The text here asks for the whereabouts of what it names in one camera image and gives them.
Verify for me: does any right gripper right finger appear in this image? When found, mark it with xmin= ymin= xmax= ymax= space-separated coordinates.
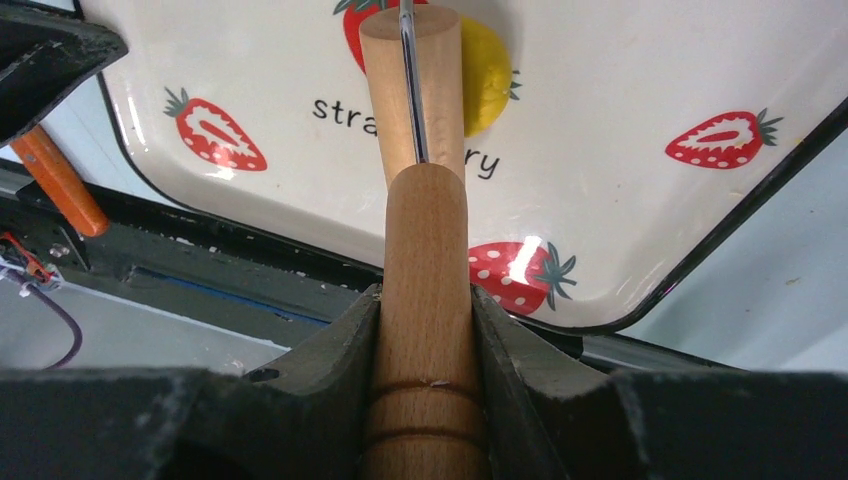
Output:
xmin=471 ymin=287 xmax=847 ymax=479

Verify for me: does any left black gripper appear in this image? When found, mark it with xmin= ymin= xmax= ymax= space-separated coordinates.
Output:
xmin=1 ymin=1 xmax=128 ymax=146

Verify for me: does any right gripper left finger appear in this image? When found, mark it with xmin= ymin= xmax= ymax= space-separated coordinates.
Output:
xmin=1 ymin=286 xmax=381 ymax=479

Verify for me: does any white strawberry print tray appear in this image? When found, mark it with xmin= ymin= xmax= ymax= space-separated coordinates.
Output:
xmin=80 ymin=1 xmax=847 ymax=332

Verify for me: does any yellow dough ball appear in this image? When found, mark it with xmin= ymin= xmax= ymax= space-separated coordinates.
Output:
xmin=460 ymin=16 xmax=514 ymax=138

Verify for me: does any orange handled metal scraper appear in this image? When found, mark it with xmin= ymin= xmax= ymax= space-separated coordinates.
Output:
xmin=11 ymin=125 xmax=110 ymax=237

